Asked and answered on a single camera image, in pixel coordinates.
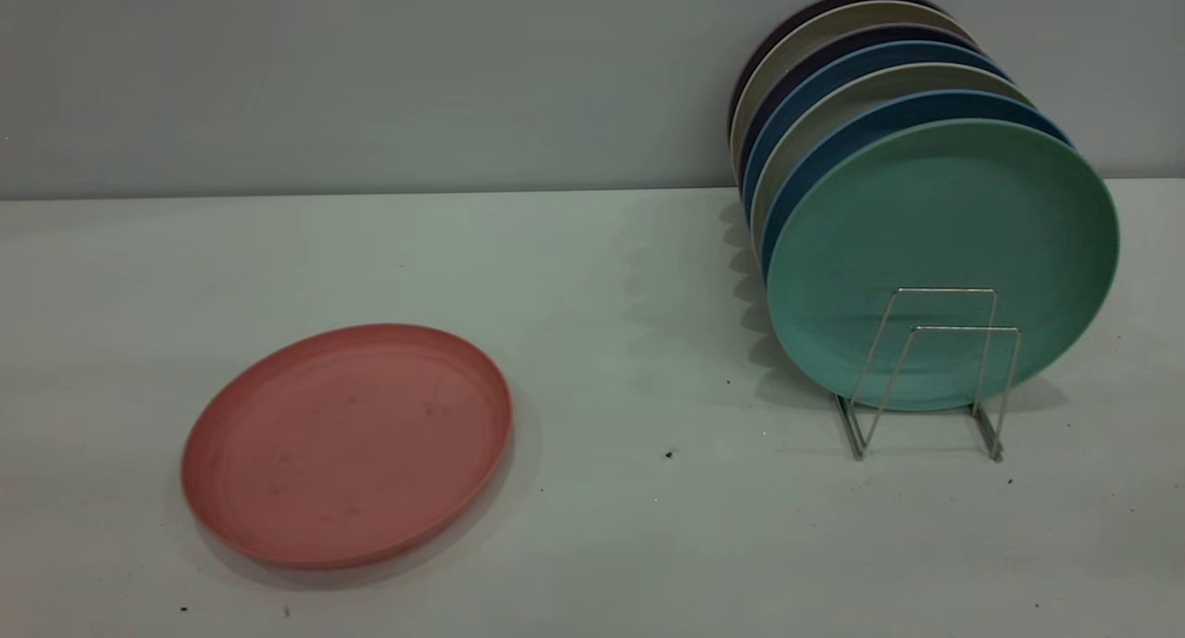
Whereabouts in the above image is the medium blue round plate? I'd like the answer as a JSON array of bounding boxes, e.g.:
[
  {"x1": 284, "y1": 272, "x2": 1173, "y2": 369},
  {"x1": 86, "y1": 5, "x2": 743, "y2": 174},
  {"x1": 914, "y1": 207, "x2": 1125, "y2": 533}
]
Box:
[{"x1": 741, "y1": 41, "x2": 1010, "y2": 220}]

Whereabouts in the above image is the dark blue round plate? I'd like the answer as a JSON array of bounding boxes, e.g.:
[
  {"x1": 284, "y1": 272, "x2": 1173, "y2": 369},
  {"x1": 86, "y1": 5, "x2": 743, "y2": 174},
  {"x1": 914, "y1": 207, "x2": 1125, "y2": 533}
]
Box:
[{"x1": 759, "y1": 90, "x2": 1075, "y2": 280}]

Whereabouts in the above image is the green round plate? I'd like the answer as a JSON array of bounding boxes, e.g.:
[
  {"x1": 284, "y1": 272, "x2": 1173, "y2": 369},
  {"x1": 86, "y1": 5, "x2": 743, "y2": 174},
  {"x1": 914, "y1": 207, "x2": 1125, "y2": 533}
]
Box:
[{"x1": 767, "y1": 119, "x2": 1121, "y2": 412}]

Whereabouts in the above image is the beige round plate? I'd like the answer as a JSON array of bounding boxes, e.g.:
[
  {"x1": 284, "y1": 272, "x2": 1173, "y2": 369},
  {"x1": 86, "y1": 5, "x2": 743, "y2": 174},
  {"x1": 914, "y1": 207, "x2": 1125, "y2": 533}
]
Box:
[
  {"x1": 730, "y1": 0, "x2": 973, "y2": 171},
  {"x1": 750, "y1": 62, "x2": 1036, "y2": 250}
]

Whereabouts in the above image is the silver wire plate rack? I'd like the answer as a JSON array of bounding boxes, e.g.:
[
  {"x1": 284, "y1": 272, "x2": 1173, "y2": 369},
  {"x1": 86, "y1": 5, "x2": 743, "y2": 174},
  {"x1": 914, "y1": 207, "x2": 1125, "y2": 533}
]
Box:
[{"x1": 833, "y1": 287, "x2": 1022, "y2": 463}]

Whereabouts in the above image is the navy purple round plate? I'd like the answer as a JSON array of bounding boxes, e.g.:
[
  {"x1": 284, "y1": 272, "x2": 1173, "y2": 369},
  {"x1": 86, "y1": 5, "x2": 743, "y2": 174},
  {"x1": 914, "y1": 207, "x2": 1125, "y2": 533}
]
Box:
[{"x1": 738, "y1": 22, "x2": 982, "y2": 187}]

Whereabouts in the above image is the dark purple round plate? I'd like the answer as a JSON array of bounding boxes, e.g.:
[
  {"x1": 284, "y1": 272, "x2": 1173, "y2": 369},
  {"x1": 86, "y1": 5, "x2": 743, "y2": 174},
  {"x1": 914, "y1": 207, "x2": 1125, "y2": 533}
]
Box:
[{"x1": 727, "y1": 0, "x2": 941, "y2": 137}]

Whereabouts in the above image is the pink round plate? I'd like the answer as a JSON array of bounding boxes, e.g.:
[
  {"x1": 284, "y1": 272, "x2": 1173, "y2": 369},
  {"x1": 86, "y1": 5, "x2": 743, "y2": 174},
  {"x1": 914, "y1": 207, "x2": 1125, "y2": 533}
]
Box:
[{"x1": 181, "y1": 323, "x2": 513, "y2": 569}]

